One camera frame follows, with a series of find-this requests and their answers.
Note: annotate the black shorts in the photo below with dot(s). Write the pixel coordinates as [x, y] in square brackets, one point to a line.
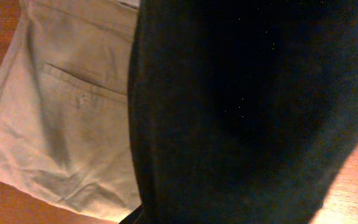
[241, 111]

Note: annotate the folded khaki shorts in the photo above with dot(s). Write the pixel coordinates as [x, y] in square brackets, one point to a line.
[64, 135]

